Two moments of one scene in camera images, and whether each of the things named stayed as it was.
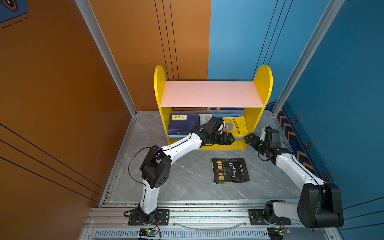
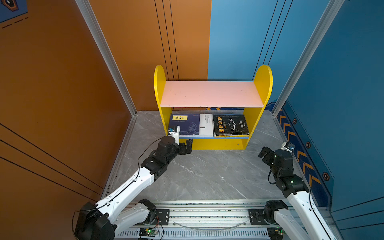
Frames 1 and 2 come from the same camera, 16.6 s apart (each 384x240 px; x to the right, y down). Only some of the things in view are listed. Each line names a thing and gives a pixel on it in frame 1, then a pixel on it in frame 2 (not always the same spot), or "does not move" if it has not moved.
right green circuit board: x=276 y=233 does not move
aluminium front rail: x=196 y=220 does not move
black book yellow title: x=230 y=170 -> x=229 y=124
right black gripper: x=252 y=135 -> x=271 y=154
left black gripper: x=223 y=140 -> x=188 y=146
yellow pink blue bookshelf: x=214 y=94 does not move
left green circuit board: x=147 y=232 does not move
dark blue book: x=182 y=123 does not move
